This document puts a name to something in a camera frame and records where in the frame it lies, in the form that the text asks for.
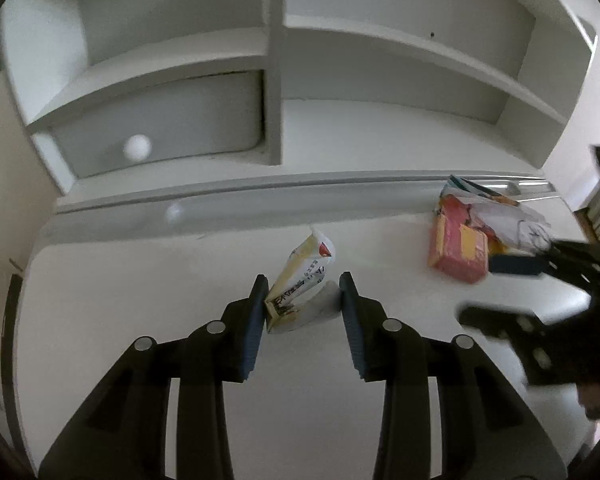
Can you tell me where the white printed paper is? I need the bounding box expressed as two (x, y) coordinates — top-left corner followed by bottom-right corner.
(460, 195), (553, 254)

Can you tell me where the pink yellow snack box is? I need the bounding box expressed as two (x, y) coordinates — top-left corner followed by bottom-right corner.
(428, 195), (489, 284)

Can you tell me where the colourful booklet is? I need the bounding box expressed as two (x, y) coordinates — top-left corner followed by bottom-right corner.
(440, 174), (519, 207)

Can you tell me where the crushed white milk carton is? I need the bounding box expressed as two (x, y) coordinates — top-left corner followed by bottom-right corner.
(265, 229), (340, 334)

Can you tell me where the person's right hand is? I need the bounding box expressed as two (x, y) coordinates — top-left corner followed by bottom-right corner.
(577, 384), (600, 420)

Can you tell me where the grey drawer with white knob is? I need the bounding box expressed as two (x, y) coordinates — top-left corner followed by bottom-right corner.
(50, 72), (262, 178)

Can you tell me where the white desk hutch shelf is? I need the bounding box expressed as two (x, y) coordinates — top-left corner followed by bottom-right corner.
(0, 0), (598, 204)

